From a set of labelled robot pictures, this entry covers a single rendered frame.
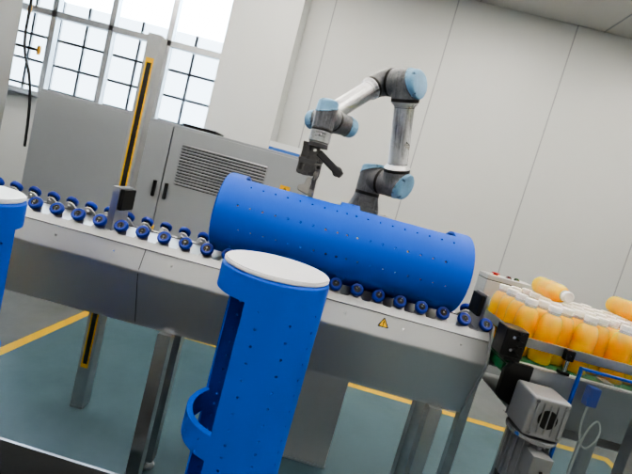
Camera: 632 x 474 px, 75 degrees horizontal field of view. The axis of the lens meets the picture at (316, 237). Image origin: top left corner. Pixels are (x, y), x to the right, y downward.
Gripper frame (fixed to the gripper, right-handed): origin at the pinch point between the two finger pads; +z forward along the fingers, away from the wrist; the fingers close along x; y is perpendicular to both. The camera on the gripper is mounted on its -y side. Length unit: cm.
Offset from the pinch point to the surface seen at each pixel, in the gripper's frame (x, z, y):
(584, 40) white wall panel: -271, -204, -207
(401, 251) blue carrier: 14.1, 8.2, -33.1
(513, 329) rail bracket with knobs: 24, 22, -70
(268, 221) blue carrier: 14.4, 9.4, 11.0
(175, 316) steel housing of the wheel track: 10, 50, 35
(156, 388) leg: 10, 77, 36
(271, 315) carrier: 56, 26, 0
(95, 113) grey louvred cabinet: -162, -19, 176
